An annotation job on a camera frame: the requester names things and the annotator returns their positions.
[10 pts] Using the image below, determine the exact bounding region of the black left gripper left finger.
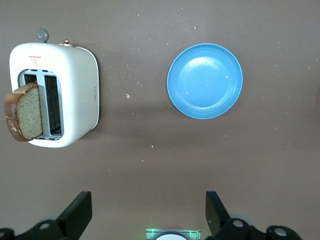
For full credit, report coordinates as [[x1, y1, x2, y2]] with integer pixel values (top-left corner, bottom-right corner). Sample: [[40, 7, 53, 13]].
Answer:
[[0, 191, 93, 240]]

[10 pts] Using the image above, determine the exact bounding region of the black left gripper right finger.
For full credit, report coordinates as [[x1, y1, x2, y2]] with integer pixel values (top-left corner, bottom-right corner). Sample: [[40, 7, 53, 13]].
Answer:
[[205, 191, 305, 240]]

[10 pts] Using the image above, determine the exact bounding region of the blue plate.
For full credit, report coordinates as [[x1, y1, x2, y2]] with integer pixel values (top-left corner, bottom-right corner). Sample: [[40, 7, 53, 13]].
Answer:
[[166, 43, 244, 120]]

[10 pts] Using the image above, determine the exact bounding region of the brown table cover sheet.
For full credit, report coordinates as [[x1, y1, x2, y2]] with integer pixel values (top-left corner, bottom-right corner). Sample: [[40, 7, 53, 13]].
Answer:
[[0, 0, 320, 240]]

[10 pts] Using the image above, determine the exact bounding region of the brown bread slice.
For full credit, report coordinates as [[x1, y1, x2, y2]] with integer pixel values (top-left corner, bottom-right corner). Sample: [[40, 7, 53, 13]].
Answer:
[[3, 81, 44, 143]]

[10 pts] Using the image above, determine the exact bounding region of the white two-slot toaster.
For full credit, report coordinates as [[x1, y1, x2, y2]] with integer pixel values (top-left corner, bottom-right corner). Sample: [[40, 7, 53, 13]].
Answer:
[[9, 28, 100, 149]]

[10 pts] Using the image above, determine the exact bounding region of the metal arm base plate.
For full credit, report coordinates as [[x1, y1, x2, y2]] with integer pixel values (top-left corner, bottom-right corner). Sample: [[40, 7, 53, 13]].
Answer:
[[145, 227, 202, 240]]

